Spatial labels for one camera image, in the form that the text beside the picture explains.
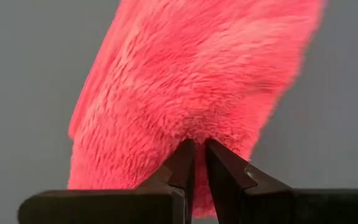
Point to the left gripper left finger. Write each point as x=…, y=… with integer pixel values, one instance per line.
x=120, y=207

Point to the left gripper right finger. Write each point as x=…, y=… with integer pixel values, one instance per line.
x=275, y=207

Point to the pink fluffy towel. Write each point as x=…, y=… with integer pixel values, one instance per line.
x=191, y=77

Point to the grey table mat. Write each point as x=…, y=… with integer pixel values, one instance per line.
x=26, y=93

